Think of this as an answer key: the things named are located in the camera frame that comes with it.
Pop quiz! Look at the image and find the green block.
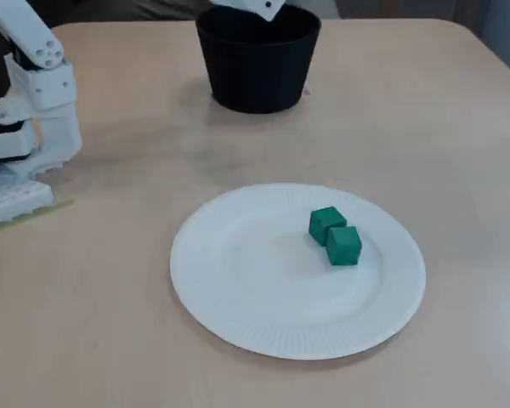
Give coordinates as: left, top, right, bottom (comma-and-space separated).
309, 206, 349, 247
325, 225, 362, 268

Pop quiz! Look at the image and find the white paper plate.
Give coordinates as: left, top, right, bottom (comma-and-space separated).
169, 182, 427, 361

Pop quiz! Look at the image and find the black pot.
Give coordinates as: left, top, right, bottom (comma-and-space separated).
195, 6, 323, 115

